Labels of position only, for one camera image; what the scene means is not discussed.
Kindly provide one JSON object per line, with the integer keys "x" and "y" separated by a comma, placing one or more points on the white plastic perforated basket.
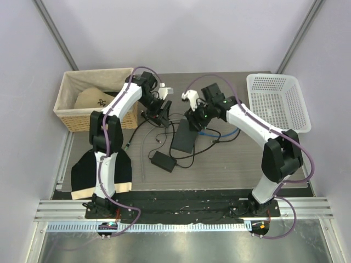
{"x": 278, "y": 100}

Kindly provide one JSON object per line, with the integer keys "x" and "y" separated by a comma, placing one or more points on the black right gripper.
{"x": 194, "y": 119}

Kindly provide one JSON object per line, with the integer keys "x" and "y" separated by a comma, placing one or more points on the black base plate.
{"x": 181, "y": 204}

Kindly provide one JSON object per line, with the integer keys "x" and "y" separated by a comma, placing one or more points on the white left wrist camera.
{"x": 164, "y": 91}

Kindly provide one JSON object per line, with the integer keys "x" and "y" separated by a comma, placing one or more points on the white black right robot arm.
{"x": 281, "y": 155}

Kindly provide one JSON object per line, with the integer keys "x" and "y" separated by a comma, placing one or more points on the black cloth on board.
{"x": 83, "y": 173}

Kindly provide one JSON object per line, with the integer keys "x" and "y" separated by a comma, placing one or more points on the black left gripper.
{"x": 154, "y": 114}

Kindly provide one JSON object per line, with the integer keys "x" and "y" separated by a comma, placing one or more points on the beige cap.
{"x": 94, "y": 98}

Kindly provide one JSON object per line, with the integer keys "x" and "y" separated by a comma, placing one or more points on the wooden board with label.
{"x": 87, "y": 193}

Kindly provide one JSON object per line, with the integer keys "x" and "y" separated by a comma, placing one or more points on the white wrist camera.
{"x": 191, "y": 96}
{"x": 164, "y": 91}

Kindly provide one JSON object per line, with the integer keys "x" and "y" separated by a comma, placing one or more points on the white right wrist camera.
{"x": 191, "y": 96}

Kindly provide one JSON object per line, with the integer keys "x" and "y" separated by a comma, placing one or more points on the black power adapter brick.
{"x": 163, "y": 161}

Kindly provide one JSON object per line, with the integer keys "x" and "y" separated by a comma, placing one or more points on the aluminium rail frame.
{"x": 69, "y": 216}

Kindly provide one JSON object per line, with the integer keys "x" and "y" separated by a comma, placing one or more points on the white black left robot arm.
{"x": 106, "y": 136}

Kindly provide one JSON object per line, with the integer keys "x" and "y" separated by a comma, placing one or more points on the wicker basket with liner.
{"x": 75, "y": 82}

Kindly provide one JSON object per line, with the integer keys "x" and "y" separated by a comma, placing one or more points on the black network switch box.
{"x": 184, "y": 139}

